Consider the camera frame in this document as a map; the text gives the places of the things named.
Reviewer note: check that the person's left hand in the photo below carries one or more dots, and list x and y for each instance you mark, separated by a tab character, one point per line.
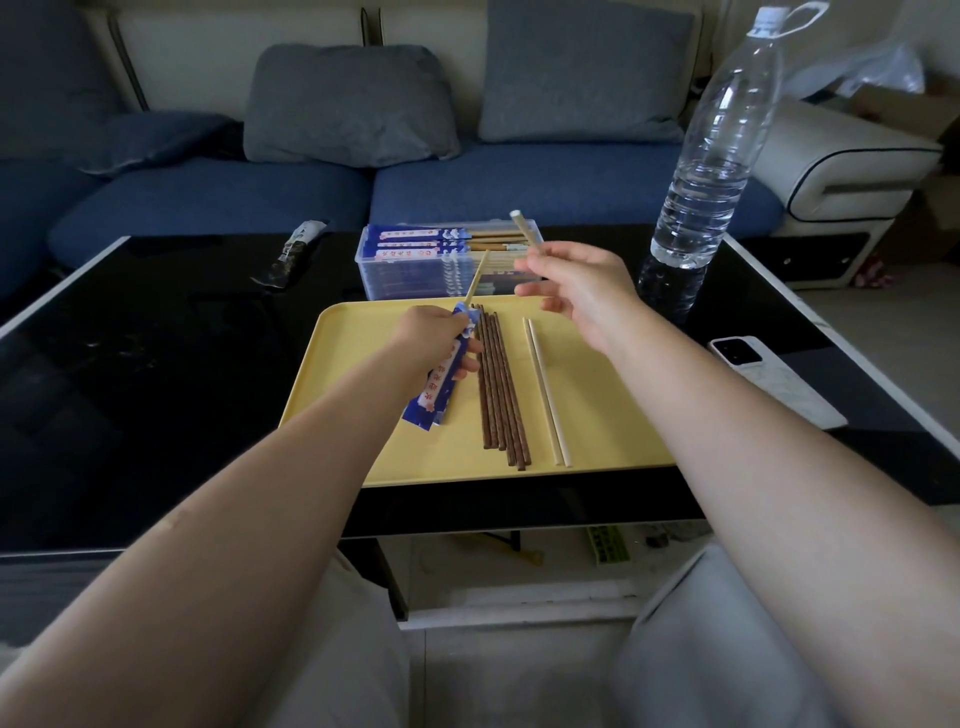
424	334

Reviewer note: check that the person's right hand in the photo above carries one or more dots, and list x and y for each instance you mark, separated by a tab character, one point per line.
596	292

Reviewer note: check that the person's right fingers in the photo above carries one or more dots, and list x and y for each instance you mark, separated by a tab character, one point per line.
541	286

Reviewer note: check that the person's left thumb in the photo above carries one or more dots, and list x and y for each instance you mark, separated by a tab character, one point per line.
454	318

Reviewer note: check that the light bamboo chopstick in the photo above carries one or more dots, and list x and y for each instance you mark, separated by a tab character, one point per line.
523	226
541	390
551	390
478	276

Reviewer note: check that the blue paper chopstick wrapper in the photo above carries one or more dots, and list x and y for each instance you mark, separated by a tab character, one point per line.
435	390

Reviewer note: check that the person's right forearm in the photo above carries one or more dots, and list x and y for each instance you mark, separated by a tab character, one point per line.
765	495

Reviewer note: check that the person's left forearm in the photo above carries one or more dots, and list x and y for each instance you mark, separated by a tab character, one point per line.
225	540

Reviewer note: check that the clear plastic storage box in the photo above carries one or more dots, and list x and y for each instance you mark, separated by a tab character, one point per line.
397	277

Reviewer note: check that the pile of blue wrapped chopsticks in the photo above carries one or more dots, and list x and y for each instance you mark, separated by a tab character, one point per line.
420	241

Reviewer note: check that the row of brown wooden chopsticks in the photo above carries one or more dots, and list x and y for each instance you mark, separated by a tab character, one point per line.
501	390

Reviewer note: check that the yellow plastic tray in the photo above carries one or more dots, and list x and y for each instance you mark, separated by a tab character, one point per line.
360	390

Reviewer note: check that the dark crumpled packet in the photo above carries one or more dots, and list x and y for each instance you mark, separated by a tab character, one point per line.
289	255

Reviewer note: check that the tall grey cushion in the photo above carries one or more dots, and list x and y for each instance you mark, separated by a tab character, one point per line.
581	71

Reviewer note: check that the clear plastic water bottle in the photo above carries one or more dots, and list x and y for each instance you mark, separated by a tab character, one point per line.
712	150

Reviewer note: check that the wide grey cushion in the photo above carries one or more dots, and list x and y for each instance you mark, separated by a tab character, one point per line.
349	105

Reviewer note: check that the white smartphone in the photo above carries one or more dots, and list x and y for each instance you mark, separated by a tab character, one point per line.
780	379

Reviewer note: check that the blue fabric sofa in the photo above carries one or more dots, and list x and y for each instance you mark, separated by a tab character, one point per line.
225	199

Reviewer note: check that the green ridged object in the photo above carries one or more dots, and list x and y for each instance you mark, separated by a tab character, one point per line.
607	545

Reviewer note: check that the small red patterned object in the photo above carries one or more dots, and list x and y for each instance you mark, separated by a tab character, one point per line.
872	274

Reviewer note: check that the small blue cushion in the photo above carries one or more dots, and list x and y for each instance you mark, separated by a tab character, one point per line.
150	142

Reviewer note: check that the clear plastic bag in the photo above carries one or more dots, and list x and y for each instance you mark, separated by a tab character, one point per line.
870	71

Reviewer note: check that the person's grey trousers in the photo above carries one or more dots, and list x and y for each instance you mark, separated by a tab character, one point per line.
697	660

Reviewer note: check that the large dark blue cushion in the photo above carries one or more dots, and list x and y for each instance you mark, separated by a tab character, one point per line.
52	75

